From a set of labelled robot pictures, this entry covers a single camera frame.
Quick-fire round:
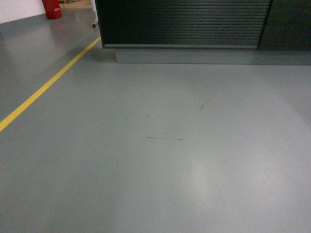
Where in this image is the black checkout counter cabinet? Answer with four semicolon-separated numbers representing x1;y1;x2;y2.
95;0;311;66

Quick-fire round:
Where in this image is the white cart leg with caster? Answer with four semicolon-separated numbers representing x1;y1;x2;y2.
91;0;98;28

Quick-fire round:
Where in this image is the red fire extinguisher box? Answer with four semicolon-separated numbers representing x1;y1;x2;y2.
42;0;62;19

